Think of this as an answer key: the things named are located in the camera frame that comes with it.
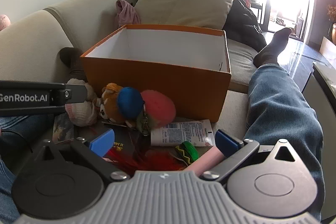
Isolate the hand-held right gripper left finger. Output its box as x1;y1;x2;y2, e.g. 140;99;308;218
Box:
37;129;131;183

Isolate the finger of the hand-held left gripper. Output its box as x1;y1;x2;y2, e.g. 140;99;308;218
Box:
64;84;89;105

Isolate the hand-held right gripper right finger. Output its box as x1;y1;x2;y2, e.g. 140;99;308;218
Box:
201;130;302;184

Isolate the white bunny plush toy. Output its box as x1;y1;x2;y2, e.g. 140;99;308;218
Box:
64;78;99;127

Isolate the brown printed card pack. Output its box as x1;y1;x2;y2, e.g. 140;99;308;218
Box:
52;113;76;145

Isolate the red feather toy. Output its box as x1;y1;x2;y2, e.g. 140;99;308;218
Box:
104;147;185;172

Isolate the blue and orange plush toy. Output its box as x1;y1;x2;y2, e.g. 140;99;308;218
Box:
117;87;144;119

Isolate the pink strawberry plush toy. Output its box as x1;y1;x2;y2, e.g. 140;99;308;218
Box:
140;90;177;132

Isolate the orange cardboard box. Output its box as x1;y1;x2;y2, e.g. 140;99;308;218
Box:
80;24;232;123

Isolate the pink stick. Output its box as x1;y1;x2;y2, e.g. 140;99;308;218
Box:
182;147;223;178

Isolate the green object with yellow zigzag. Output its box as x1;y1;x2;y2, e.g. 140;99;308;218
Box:
175;141;199;164

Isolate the beige sofa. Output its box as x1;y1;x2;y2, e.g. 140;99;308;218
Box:
0;0;265;140

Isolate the pink plush item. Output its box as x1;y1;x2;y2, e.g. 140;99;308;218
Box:
0;14;11;31

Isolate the pink cloth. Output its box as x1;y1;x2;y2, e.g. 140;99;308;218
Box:
115;0;142;29

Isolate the dark grey sock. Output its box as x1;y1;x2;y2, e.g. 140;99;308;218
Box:
253;27;292;68

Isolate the grey furniture edge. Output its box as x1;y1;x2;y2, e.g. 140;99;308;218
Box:
312;61;336;121

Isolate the black bag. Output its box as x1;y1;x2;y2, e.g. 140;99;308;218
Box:
223;0;268;52

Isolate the beige pillow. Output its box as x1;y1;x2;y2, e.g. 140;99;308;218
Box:
134;0;237;30

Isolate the black side table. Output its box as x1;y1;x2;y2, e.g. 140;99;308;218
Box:
249;0;271;25

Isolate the vase with dried flowers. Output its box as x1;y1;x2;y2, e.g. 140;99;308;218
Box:
327;4;336;44

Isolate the black cable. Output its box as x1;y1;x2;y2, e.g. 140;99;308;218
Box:
0;129;34;153

